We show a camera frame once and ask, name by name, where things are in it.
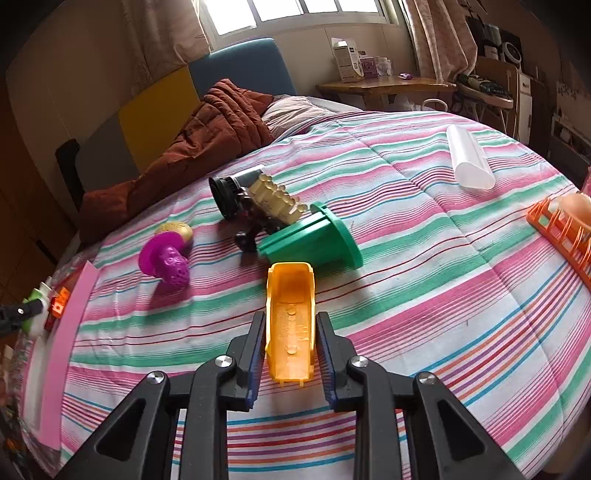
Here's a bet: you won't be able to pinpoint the orange plastic scoop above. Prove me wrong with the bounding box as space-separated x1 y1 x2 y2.
266 262 315 385

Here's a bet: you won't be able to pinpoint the yellow embossed oval soap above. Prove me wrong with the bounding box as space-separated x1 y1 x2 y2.
155 221 193 243

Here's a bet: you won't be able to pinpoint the green plastic cup holder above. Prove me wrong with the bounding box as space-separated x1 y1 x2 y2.
257 202 363 269

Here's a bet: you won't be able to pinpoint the black capped clear jar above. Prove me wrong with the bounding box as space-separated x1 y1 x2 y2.
208 167 263 221

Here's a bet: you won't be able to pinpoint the white green air freshener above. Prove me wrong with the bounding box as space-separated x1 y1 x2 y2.
22 282 51 339

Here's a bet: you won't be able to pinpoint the pink storage box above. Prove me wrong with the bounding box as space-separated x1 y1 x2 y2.
20 262 99 450

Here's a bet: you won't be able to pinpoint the orange red small toy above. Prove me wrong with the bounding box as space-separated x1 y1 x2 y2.
44 287 71 332

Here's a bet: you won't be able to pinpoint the purple skull toy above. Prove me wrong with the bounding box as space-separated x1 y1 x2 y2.
138 231 189 289

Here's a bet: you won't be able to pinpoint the striped bed cover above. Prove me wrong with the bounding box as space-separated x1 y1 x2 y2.
25 112 590 477

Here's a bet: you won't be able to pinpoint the orange plastic rack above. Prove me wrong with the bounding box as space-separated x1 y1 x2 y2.
527 192 591 289

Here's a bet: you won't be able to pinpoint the brown hair brush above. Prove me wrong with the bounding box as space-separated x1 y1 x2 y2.
235 170 308 253

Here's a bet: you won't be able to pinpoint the white translucent tube container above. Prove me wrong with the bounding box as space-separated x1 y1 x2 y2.
446 125 496 190

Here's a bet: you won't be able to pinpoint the yellow headboard cushion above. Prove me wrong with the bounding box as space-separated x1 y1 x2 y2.
118 67 200 173

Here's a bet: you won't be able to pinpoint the rust brown quilted blanket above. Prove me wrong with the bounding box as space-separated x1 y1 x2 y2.
79 79 273 246

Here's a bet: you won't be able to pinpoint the striped pillow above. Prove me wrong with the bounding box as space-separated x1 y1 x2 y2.
262 95 334 139

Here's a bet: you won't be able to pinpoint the wooden side table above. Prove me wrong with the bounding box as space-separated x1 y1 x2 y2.
317 76 457 97

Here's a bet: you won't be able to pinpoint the purple small box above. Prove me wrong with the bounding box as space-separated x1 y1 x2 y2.
360 56 380 80

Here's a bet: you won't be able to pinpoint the white carton box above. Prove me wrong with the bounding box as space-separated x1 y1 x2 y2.
332 38 363 83

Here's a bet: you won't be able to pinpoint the beige curtain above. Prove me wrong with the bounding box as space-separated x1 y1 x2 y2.
401 0 478 82

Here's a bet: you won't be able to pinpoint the blue headboard cushion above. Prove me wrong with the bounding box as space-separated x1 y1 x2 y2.
188 38 297 97

